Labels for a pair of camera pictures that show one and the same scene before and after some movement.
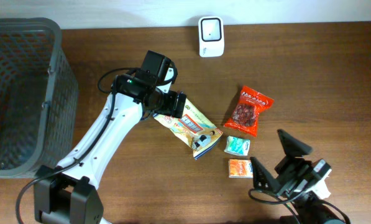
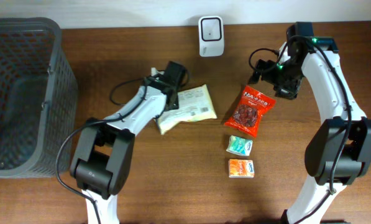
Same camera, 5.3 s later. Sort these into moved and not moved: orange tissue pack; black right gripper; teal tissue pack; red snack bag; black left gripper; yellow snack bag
Moved: black right gripper; yellow snack bag
Not moved: orange tissue pack; teal tissue pack; red snack bag; black left gripper
